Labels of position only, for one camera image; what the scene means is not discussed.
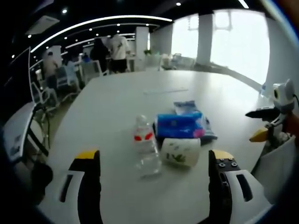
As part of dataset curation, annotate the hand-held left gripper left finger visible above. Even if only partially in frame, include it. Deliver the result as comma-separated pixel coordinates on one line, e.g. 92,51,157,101
38,149,104,224

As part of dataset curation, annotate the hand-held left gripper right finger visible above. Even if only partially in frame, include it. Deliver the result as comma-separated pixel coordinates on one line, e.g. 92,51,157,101
205,149,273,224

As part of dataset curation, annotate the leaf print tissue roll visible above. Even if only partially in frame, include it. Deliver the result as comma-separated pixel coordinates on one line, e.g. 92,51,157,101
160,137,202,169

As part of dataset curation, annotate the dark blue packet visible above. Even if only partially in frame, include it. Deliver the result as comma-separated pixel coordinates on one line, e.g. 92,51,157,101
200,116,218,146

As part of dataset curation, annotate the clear water bottle red label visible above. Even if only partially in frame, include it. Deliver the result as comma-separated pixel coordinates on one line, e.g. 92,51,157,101
132,114,164,180

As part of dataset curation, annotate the blue tissue pack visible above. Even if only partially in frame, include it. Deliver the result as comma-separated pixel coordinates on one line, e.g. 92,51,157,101
153,112,204,141

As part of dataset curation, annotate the light blue wet wipes packet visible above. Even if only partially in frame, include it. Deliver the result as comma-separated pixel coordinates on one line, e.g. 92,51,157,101
172,99,199,116

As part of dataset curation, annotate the white box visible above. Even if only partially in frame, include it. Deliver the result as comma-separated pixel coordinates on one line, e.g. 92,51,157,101
251,134,299,204

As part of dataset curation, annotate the white table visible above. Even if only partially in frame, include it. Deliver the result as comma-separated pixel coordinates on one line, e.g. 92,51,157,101
38,69,275,224

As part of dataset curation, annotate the white side desk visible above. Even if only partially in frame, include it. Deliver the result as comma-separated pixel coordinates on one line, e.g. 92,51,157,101
1,102,36,162

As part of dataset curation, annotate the pile of boxes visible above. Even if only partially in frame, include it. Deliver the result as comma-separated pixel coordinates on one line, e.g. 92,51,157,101
161,52,196,70

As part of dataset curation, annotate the white office chair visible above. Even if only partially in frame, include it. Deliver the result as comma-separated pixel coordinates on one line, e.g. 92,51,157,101
29,81,58,106

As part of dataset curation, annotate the curved ceiling light strip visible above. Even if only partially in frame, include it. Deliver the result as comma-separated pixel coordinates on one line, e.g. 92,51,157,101
29,14,175,54

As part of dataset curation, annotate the ceiling air vent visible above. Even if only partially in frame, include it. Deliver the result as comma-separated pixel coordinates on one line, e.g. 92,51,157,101
24,14,61,36

